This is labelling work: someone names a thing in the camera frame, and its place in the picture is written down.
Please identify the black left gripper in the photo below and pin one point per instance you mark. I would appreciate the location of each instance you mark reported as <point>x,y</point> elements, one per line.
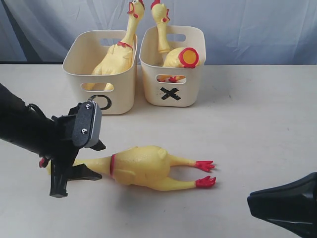
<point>60,151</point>

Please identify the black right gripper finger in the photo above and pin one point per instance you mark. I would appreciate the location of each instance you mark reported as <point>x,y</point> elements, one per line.
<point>291,206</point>

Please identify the whole yellow rubber chicken front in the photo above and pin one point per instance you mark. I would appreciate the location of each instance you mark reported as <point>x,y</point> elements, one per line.
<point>148,166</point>

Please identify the whole yellow rubber chicken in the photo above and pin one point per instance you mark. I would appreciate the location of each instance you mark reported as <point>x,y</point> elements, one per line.
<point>148,166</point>
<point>119,56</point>

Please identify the headless yellow chicken body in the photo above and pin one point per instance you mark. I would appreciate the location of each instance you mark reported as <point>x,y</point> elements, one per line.
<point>183,57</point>

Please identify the severed yellow chicken head neck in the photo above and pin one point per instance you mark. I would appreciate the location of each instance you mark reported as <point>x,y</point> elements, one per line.
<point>160,16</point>

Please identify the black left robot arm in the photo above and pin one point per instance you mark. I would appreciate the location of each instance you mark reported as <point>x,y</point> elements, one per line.
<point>21,125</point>

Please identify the cream bin marked X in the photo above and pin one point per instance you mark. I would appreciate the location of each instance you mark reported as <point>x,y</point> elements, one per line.
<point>167,86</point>

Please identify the cream bin marked O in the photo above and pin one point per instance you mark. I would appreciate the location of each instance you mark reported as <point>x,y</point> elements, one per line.
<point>114,93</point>

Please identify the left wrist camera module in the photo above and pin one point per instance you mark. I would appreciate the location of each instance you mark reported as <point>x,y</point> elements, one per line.
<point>87,124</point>

